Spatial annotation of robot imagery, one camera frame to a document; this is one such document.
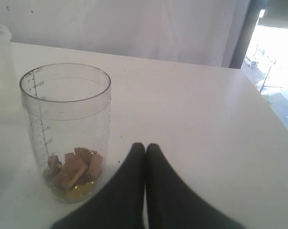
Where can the clear plastic shaker cup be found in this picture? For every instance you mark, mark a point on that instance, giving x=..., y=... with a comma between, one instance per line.
x=66, y=105

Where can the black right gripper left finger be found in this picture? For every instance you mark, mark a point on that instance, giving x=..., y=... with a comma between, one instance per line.
x=119, y=204

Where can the gold coin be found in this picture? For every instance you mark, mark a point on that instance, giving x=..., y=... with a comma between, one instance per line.
x=80, y=191

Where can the frosted translucent plastic cup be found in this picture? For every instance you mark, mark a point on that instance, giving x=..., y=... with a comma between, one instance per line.
x=9, y=92

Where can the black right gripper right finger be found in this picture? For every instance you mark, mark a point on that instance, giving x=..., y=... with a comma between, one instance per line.
x=171, y=204

